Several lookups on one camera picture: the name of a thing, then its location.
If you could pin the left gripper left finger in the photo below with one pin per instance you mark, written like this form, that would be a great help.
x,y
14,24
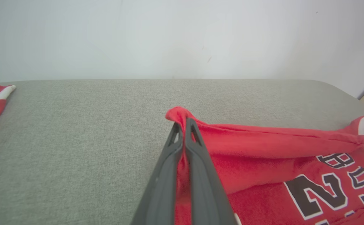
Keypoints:
x,y
163,187

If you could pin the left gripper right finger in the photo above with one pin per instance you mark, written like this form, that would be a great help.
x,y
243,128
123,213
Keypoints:
x,y
205,193

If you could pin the red basketball jersey number 23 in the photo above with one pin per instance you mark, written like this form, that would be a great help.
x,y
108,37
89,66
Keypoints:
x,y
263,165

